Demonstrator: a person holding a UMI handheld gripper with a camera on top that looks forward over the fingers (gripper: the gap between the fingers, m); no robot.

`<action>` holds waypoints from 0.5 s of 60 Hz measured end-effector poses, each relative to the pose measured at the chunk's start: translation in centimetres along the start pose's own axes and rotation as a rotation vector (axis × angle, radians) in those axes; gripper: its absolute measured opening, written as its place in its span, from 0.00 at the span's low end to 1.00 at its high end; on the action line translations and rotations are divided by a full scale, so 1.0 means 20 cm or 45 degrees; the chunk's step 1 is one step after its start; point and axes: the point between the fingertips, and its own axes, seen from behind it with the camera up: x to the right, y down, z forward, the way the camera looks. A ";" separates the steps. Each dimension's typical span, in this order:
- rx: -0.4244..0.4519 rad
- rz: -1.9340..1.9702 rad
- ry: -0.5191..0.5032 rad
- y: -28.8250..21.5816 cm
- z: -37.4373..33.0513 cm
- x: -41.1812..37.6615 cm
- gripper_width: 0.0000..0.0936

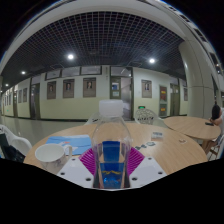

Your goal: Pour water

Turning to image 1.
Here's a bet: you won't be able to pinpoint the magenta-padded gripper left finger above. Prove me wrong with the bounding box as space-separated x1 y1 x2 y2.
56 147 98 190

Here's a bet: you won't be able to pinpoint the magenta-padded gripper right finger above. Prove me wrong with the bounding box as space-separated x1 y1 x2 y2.
127 146 168 189

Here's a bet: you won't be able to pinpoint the clear bottle with blue label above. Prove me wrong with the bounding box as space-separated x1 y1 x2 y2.
91 99 133 190

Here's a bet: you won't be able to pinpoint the white ceramic mug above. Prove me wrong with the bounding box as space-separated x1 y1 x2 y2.
34 143 74 175

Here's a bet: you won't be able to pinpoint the small printed card box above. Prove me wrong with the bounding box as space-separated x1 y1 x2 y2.
150 131 165 141

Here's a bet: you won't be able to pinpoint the white lattice plastic chair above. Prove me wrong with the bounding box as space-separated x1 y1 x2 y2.
84 111 101 126
133 107 168 128

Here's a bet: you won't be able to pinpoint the white plastic armchair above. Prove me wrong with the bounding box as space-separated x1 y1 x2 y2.
0 124 33 158

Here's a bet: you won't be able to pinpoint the round wooden table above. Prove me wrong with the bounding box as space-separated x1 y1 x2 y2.
163 115 222 141

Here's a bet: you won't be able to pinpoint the black bag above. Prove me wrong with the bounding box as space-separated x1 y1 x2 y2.
0 133 26 164

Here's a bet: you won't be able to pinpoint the person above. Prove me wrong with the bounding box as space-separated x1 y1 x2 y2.
202 102 224 155

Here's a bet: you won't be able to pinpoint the round ceiling lights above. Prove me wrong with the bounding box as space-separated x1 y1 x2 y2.
3 53 157 88

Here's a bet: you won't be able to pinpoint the framed wall pictures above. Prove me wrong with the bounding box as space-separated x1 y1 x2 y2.
3 77 189 108

